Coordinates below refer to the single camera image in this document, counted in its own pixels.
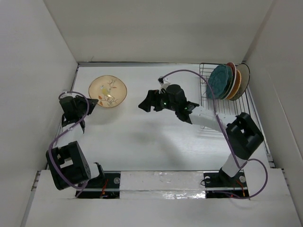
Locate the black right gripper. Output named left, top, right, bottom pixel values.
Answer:
left=138, top=88, right=178, bottom=112

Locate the beige plate with bird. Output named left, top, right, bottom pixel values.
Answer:
left=88, top=75, right=127, bottom=108

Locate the dark teal scalloped plate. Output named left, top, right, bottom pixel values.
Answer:
left=206, top=64, right=232, bottom=99

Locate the light green plate with flower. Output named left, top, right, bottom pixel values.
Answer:
left=221, top=73, right=235, bottom=100

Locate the red plate with teal flower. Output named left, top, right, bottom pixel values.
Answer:
left=226, top=62, right=236, bottom=86

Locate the orange woven plate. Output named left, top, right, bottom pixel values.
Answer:
left=226, top=69, right=242, bottom=100

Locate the grey plate with tree branches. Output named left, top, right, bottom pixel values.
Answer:
left=231, top=63, right=250, bottom=101

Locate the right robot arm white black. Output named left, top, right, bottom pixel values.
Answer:
left=138, top=84, right=264, bottom=186

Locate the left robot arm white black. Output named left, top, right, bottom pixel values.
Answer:
left=46, top=93, right=107, bottom=191

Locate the white foam front bar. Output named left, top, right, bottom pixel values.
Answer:
left=119, top=171, right=205, bottom=200

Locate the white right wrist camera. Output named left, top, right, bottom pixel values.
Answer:
left=158, top=77, right=170, bottom=93

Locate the black wire dish rack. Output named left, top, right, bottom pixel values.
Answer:
left=199, top=63, right=250, bottom=115

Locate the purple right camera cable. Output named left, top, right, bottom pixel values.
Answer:
left=158, top=69, right=268, bottom=199

